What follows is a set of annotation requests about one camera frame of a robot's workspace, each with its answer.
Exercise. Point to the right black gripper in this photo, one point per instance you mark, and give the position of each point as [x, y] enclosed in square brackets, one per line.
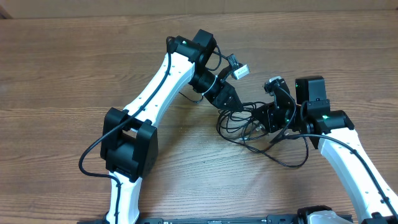
[268, 112]

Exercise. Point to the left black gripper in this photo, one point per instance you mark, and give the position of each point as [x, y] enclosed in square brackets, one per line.
[223, 94]

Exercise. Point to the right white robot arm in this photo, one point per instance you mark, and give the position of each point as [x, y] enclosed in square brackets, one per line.
[309, 115]

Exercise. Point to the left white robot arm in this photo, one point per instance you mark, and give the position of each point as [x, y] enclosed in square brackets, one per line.
[130, 144]

